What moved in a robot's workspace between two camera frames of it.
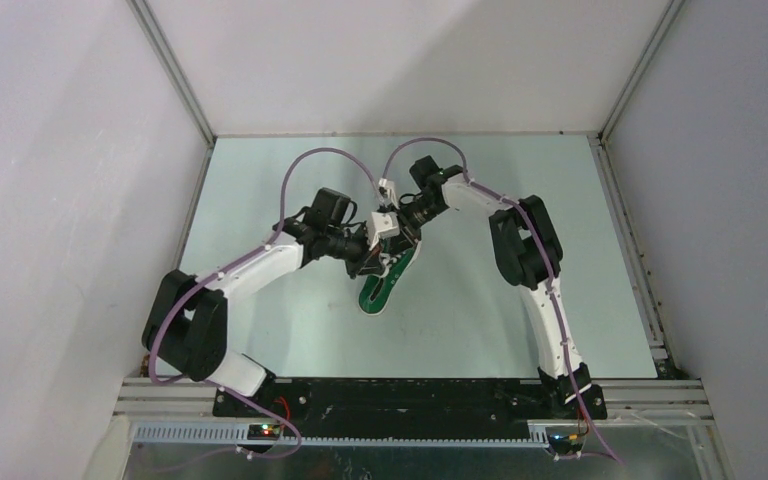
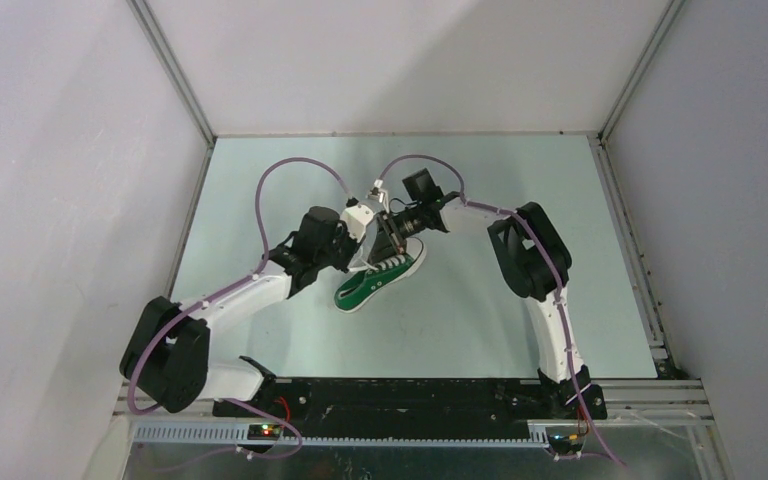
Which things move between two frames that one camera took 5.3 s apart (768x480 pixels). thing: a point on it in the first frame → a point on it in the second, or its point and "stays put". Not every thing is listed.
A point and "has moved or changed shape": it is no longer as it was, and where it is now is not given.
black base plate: (397, 402) stays put
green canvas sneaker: (376, 290) has moved or changed shape
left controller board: (263, 431) stays put
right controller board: (565, 444) stays put
